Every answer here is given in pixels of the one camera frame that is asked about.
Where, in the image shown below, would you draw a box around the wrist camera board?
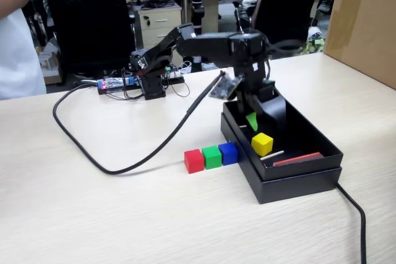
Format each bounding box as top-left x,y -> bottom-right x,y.
209,72 -> 243,101

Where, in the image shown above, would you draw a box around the white small stick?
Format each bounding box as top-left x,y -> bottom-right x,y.
259,150 -> 285,161

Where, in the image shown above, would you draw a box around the thick black table cable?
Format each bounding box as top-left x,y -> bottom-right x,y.
336,182 -> 368,264

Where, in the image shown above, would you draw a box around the blue wooden cube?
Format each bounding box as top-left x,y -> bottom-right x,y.
218,142 -> 239,166

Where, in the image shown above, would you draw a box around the yellow wooden cube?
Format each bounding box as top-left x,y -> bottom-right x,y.
251,132 -> 274,157

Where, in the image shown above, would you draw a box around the red flat plank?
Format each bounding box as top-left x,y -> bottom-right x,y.
273,151 -> 324,168

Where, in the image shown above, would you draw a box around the white box on floor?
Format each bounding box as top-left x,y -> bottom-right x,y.
37,44 -> 62,85

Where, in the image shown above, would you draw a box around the black white jointed pole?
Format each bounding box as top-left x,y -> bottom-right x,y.
188,0 -> 207,72

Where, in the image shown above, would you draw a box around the beige drawer cabinet with lock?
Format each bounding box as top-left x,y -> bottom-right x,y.
136,1 -> 184,67

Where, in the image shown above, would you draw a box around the black office chair chrome arms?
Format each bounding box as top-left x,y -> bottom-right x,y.
233,0 -> 334,61

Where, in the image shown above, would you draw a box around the red wooden cube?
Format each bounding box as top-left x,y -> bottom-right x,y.
184,148 -> 205,174

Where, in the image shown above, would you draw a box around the black mesh office chair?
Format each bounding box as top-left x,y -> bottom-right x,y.
44,0 -> 137,87

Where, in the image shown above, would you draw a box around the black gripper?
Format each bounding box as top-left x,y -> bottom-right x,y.
232,59 -> 287,132

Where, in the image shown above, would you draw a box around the person in white shirt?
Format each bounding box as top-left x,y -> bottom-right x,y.
0,0 -> 57,101

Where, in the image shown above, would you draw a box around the black open box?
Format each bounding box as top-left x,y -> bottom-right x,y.
220,112 -> 343,205

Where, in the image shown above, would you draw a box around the green yellow toys on floor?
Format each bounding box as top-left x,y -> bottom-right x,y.
296,27 -> 325,56

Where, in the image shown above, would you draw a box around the controller circuit board blue terminals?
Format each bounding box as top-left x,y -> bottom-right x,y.
97,75 -> 137,90

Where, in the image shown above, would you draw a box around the thick black camera cable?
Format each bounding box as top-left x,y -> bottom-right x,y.
52,70 -> 226,175

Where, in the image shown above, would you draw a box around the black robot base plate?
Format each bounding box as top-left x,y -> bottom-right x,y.
97,75 -> 186,96

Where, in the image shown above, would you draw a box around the green wooden cube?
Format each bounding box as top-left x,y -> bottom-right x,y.
201,145 -> 223,171

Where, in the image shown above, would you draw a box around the large cardboard box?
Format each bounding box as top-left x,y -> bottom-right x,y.
323,0 -> 396,90

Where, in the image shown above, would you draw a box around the black box tray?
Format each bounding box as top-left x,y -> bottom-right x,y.
222,93 -> 345,181

